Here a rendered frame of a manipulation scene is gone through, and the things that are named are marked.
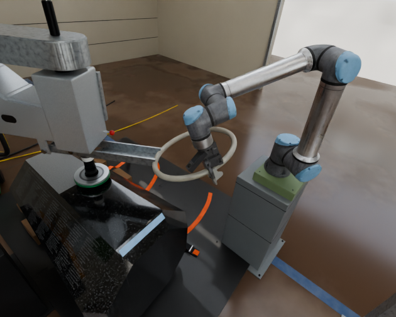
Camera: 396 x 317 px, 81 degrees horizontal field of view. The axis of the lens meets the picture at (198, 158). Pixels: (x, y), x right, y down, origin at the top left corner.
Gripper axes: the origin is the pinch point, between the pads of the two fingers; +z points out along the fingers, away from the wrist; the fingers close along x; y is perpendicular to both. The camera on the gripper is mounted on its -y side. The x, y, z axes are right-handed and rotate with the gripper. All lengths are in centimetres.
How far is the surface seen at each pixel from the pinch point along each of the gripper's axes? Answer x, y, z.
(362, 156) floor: 129, 259, 195
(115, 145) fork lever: 51, -39, -17
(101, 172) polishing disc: 59, -57, -1
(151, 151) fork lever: 41.1, -21.4, -7.9
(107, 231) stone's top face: 16, -61, 12
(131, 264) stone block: 1, -55, 26
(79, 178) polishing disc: 55, -70, -5
